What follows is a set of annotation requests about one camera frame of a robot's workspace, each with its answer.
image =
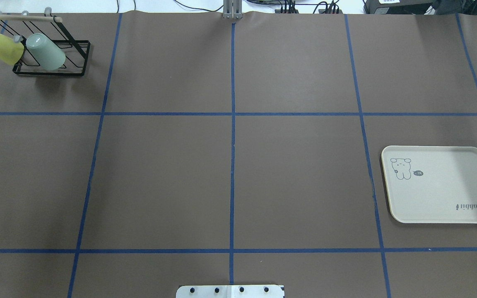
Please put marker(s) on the green cup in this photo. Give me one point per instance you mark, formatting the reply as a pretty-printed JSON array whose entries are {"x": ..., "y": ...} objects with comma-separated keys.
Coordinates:
[{"x": 45, "y": 51}]

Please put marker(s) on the cream rabbit tray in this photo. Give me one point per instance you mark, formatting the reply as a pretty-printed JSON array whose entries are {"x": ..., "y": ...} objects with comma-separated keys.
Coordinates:
[{"x": 431, "y": 185}]

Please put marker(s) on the yellow cup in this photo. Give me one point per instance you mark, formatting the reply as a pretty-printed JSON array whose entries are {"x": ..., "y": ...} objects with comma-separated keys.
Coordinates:
[{"x": 10, "y": 51}]

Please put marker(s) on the black power box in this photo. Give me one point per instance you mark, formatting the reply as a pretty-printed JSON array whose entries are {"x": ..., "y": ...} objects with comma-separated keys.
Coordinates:
[{"x": 415, "y": 7}]

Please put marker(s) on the aluminium frame post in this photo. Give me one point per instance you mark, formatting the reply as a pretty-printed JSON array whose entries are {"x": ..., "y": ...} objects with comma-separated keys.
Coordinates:
[{"x": 232, "y": 9}]

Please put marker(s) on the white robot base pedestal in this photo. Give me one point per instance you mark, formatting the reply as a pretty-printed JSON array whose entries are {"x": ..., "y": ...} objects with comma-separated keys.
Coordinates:
[{"x": 231, "y": 291}]

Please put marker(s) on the black wire cup rack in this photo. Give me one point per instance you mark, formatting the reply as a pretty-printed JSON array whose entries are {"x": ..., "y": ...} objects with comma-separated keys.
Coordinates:
[{"x": 20, "y": 26}]

